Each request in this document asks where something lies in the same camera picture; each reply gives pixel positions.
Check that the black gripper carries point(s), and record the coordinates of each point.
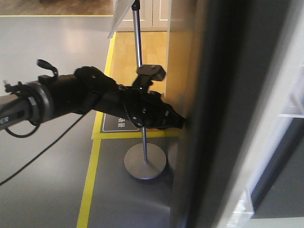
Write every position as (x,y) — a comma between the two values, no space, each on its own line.
(147,109)

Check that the dark floor label sign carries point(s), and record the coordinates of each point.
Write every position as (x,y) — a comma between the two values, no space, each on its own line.
(113,124)

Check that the yellow floor tape line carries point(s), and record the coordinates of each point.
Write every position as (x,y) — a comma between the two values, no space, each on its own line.
(79,179)

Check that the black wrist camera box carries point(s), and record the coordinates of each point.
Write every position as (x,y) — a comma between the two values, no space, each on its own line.
(147,74)

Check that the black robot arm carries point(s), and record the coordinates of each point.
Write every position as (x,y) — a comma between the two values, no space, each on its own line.
(88,89)

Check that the dark grey fridge body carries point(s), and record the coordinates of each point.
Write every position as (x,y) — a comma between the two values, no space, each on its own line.
(269,125)

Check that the fridge door with white liner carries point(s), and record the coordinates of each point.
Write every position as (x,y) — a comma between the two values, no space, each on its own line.
(223,51)

